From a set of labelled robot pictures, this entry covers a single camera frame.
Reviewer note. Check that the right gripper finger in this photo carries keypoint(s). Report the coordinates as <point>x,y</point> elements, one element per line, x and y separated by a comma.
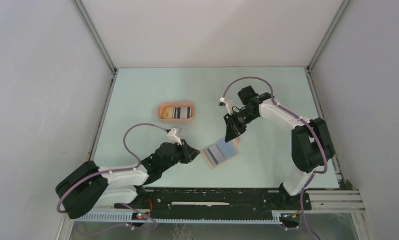
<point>228,120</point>
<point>234,131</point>

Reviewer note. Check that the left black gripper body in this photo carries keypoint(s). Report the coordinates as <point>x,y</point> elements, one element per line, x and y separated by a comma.
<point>181,154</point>

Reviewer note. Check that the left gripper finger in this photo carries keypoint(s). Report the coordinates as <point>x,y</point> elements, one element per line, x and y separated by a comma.
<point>191,157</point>
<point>190,150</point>

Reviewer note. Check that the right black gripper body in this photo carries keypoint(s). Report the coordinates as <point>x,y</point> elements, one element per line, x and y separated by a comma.
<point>242,117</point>

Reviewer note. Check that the tan leather card holder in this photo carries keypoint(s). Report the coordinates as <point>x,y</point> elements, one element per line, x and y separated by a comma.
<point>220,152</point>

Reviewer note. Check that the striped black white card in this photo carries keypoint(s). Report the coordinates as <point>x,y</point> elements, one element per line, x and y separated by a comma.
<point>183,112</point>

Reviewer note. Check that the pink oval tray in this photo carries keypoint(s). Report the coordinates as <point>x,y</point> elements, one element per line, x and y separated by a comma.
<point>177,104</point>

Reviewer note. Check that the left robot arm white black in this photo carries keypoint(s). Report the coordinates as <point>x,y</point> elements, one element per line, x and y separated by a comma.
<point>90,186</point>

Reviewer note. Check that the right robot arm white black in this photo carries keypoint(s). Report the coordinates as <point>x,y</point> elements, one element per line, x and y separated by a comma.
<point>311,144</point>

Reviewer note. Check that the orange credit card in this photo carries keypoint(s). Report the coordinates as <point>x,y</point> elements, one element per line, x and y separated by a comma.
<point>167,112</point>

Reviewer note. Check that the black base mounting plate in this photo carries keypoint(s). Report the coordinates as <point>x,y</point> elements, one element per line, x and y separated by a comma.
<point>220,203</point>

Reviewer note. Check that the left controller board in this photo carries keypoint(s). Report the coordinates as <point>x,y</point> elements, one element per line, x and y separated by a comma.
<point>140,217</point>

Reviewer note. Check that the controller board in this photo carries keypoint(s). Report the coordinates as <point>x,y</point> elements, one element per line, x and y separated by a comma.
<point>290,220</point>
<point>140,217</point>

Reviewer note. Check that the right controller board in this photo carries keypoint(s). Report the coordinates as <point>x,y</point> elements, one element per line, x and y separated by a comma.
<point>290,220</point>

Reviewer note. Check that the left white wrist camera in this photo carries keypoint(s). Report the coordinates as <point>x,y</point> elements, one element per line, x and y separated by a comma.
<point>173,135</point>

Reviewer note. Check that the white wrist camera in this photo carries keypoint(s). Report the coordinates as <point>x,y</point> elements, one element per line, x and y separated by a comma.
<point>173,135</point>
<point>228,104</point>

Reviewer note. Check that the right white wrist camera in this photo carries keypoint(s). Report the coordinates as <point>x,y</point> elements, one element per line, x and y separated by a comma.
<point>228,104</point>

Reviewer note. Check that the white cable duct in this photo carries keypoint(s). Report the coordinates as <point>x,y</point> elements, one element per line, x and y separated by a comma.
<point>125,217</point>

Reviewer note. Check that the aluminium frame rail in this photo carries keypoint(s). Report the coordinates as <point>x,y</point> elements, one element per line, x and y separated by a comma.
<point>336,201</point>

